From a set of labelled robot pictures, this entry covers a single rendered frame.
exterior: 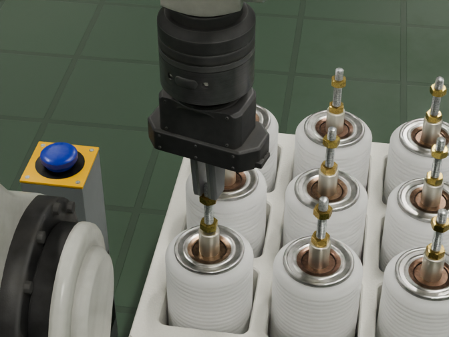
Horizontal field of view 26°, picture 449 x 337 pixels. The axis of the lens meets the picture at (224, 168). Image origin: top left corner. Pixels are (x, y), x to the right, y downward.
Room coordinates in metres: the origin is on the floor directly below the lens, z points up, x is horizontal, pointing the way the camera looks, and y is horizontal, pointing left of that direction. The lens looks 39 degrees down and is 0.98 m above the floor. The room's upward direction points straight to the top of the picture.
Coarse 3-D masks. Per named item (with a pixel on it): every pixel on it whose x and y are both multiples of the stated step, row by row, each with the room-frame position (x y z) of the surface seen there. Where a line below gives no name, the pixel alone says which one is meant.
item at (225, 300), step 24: (168, 264) 0.74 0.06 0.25; (240, 264) 0.73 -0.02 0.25; (168, 288) 0.74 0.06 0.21; (192, 288) 0.71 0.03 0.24; (216, 288) 0.71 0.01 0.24; (240, 288) 0.72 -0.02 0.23; (168, 312) 0.74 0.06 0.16; (192, 312) 0.71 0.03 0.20; (216, 312) 0.71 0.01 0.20; (240, 312) 0.72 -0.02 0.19
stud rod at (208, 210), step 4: (204, 184) 0.75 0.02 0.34; (204, 188) 0.75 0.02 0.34; (204, 192) 0.75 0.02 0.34; (204, 196) 0.75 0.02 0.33; (204, 208) 0.75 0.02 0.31; (208, 208) 0.75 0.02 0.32; (212, 208) 0.75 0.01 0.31; (204, 212) 0.75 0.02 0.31; (208, 212) 0.75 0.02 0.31; (212, 212) 0.75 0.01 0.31; (204, 216) 0.75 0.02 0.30; (208, 216) 0.75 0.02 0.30; (212, 216) 0.75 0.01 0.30; (204, 220) 0.75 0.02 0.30; (208, 220) 0.75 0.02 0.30; (212, 220) 0.75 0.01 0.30; (208, 224) 0.75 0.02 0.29
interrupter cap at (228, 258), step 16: (176, 240) 0.76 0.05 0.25; (192, 240) 0.77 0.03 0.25; (224, 240) 0.77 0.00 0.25; (240, 240) 0.76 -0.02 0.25; (176, 256) 0.74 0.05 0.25; (192, 256) 0.74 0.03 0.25; (224, 256) 0.74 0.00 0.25; (240, 256) 0.74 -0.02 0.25; (192, 272) 0.72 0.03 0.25; (208, 272) 0.72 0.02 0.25; (224, 272) 0.72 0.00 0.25
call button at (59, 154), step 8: (56, 144) 0.84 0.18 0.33; (64, 144) 0.84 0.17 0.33; (48, 152) 0.82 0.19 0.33; (56, 152) 0.82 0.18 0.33; (64, 152) 0.82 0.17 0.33; (72, 152) 0.82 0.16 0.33; (48, 160) 0.81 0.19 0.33; (56, 160) 0.81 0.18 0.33; (64, 160) 0.81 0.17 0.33; (72, 160) 0.81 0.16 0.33; (48, 168) 0.81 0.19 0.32; (56, 168) 0.80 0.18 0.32; (64, 168) 0.81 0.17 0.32
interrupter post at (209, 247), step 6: (204, 234) 0.75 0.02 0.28; (210, 234) 0.75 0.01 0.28; (216, 234) 0.75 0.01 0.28; (204, 240) 0.74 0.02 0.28; (210, 240) 0.74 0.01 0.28; (216, 240) 0.75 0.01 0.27; (204, 246) 0.74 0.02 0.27; (210, 246) 0.74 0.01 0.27; (216, 246) 0.75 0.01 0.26; (204, 252) 0.74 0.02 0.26; (210, 252) 0.74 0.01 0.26; (216, 252) 0.75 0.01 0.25
